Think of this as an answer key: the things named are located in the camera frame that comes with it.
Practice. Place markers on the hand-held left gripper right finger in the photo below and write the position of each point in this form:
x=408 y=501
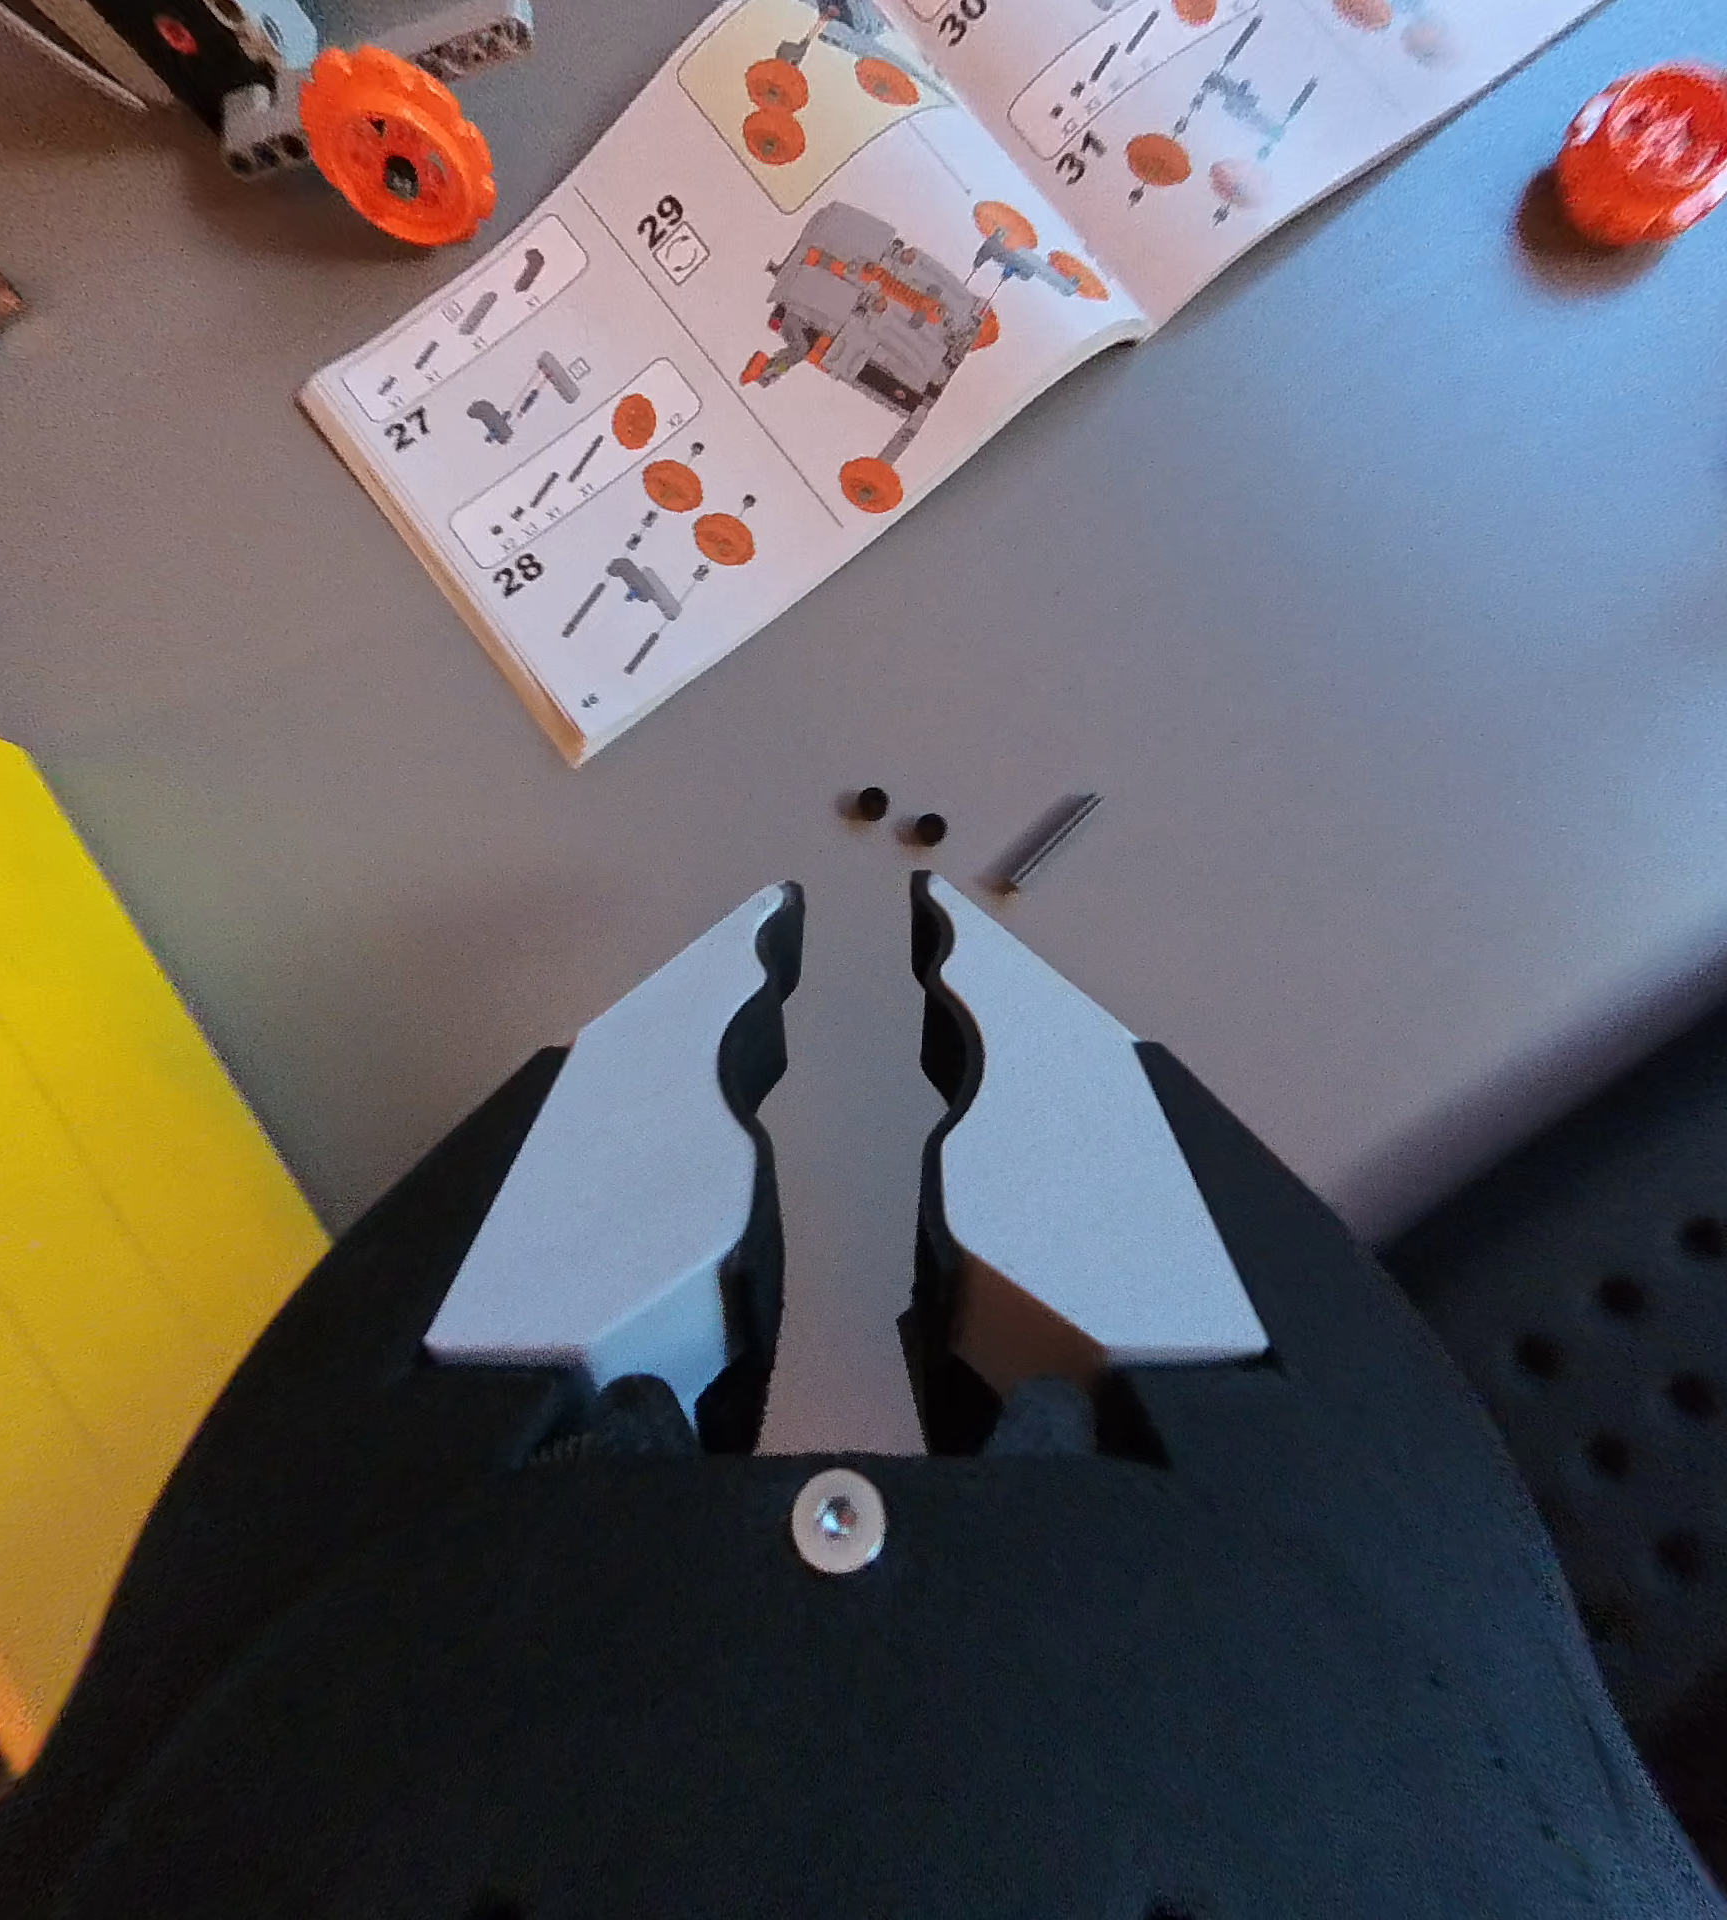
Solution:
x=1087 y=1200

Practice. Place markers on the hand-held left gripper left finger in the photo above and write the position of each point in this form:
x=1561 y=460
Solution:
x=608 y=1200

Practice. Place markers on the grey orange brick robot model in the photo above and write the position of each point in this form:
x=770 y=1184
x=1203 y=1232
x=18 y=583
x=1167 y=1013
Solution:
x=382 y=150

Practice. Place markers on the grey desk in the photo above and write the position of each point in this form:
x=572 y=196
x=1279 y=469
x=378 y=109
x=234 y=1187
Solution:
x=1253 y=674

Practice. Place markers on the yellow plastic bin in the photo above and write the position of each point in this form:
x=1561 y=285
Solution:
x=52 y=1200

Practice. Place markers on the white open instruction booklet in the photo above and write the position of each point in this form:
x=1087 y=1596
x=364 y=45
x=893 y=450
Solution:
x=578 y=494

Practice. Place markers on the orange gear wheel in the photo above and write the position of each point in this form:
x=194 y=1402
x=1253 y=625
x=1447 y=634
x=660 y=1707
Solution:
x=1651 y=159

